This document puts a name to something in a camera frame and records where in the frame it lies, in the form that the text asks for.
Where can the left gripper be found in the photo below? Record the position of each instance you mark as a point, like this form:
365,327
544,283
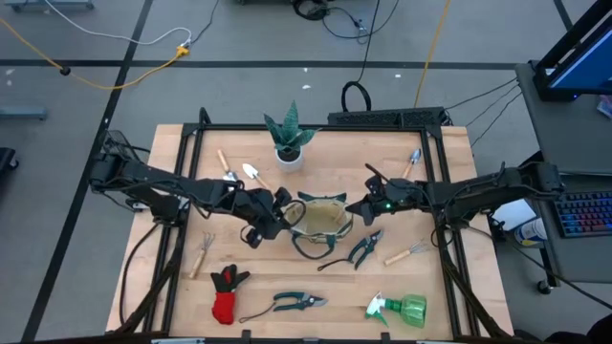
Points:
258,210

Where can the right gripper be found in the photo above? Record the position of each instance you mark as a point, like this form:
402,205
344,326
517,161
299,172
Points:
397,196

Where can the beige green gardening bag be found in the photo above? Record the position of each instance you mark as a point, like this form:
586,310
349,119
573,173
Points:
320,217

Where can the potted snake plant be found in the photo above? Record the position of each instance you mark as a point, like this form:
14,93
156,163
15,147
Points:
290,165

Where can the red black garden glove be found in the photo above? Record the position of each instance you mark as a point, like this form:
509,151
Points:
224,306

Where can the green spray bottle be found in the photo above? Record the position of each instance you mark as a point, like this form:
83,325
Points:
411,310

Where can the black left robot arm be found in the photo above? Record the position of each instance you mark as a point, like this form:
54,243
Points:
158,176

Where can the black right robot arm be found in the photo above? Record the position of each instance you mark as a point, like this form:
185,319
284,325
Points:
478,191

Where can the black perforated box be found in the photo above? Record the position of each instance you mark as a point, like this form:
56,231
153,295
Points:
382,117

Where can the white paper sheet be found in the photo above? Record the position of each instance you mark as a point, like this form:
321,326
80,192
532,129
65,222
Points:
516,212

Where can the white wipes canister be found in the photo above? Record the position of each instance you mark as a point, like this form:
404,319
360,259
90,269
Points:
531,234

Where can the black caster wheel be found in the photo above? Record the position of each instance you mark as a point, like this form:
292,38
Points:
544,287

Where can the grey desk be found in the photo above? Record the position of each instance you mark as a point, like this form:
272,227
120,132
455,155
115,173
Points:
564,134

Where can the grey keyboard table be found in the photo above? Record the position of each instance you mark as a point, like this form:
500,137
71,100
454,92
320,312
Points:
574,258

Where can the backlit keyboard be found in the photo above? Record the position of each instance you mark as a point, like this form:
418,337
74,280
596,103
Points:
583,212

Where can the black round floor plug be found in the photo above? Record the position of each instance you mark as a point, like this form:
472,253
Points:
65,71

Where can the computer monitor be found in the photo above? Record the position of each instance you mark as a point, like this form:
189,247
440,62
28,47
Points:
588,67

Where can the person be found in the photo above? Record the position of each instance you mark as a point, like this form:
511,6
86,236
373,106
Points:
602,329

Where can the grey floor bar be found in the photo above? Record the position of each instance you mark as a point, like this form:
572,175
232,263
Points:
24,113

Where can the black wheeled base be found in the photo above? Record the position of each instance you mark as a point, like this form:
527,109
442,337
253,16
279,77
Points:
7,160

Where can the grey cart base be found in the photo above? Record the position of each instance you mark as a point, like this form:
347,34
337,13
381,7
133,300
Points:
48,4

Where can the black metal table frame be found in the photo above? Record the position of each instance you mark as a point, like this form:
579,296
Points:
190,129

